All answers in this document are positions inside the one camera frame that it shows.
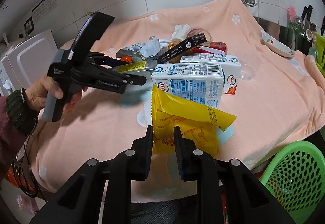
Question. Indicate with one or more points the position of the silver foil wrapper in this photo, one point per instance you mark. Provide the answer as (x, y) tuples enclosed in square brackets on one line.
[(141, 50)]

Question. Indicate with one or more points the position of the orange snack packet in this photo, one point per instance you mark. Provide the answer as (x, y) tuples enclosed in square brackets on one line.
[(127, 59)]

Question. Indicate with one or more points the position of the red cigarette pack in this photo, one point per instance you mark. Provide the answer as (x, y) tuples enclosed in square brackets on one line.
[(211, 48)]

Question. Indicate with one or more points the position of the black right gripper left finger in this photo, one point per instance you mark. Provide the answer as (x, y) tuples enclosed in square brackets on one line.
[(100, 192)]

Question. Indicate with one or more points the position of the wall power socket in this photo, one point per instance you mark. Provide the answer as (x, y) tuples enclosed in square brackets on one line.
[(29, 26)]

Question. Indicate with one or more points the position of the rear white milk carton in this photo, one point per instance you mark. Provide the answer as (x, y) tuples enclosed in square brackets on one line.
[(230, 64)]

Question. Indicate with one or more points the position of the yellow energy drink bottle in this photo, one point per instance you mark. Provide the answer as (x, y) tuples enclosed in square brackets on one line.
[(174, 43)]

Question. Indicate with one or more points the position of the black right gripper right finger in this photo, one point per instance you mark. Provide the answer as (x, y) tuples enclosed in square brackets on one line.
[(227, 192)]

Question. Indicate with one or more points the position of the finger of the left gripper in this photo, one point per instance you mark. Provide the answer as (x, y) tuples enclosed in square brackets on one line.
[(101, 59), (129, 79)]

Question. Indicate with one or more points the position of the black narrow box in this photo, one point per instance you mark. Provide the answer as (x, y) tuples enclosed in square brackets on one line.
[(188, 44)]

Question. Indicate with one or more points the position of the yellow snack wrapper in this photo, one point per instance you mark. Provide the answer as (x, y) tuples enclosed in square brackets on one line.
[(197, 122)]

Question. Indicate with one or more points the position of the front white milk carton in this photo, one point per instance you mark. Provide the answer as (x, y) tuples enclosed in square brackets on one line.
[(198, 82)]

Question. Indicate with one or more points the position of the peach flower-print cloth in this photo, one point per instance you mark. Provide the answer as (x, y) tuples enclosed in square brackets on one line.
[(282, 103)]

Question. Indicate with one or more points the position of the green utensil rack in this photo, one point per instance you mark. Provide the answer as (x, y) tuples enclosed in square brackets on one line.
[(317, 50)]

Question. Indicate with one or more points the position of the white flower-print dish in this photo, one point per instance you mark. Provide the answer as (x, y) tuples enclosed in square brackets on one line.
[(276, 46)]

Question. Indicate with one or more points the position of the green perforated plastic basket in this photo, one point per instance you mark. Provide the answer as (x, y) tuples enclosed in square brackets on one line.
[(295, 177)]

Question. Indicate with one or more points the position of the white milk carton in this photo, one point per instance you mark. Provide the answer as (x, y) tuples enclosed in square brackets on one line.
[(198, 82), (230, 64)]

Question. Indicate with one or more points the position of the red clear plastic cup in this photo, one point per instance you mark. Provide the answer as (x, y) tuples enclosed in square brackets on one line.
[(198, 30)]

